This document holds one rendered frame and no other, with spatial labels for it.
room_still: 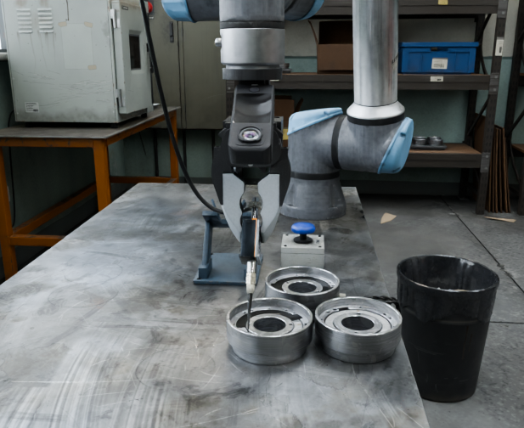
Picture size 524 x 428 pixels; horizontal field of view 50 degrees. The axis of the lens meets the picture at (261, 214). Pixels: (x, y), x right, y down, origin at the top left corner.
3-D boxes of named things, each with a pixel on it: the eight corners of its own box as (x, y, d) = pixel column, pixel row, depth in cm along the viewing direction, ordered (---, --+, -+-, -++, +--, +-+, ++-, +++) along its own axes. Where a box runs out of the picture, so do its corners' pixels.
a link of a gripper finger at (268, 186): (287, 229, 75) (281, 161, 72) (285, 244, 69) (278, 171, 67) (263, 231, 75) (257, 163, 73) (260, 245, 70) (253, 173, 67)
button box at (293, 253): (323, 274, 91) (324, 246, 90) (280, 273, 92) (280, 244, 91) (323, 257, 99) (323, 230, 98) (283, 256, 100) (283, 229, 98)
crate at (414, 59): (461, 72, 430) (464, 42, 424) (475, 75, 393) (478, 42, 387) (392, 72, 434) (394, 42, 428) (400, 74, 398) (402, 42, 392)
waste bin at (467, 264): (498, 412, 186) (514, 293, 174) (395, 407, 189) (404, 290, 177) (470, 358, 219) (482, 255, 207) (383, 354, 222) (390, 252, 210)
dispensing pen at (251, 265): (233, 328, 64) (242, 191, 70) (238, 332, 68) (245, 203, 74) (253, 329, 64) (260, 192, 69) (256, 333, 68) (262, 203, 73)
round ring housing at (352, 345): (416, 358, 66) (419, 327, 65) (335, 373, 63) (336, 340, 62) (374, 320, 76) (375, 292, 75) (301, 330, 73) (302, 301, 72)
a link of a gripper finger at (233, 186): (247, 230, 75) (253, 163, 73) (242, 245, 70) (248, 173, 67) (224, 228, 76) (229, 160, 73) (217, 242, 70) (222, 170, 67)
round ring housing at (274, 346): (253, 378, 62) (253, 345, 61) (212, 338, 71) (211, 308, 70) (329, 353, 67) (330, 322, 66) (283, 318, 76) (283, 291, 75)
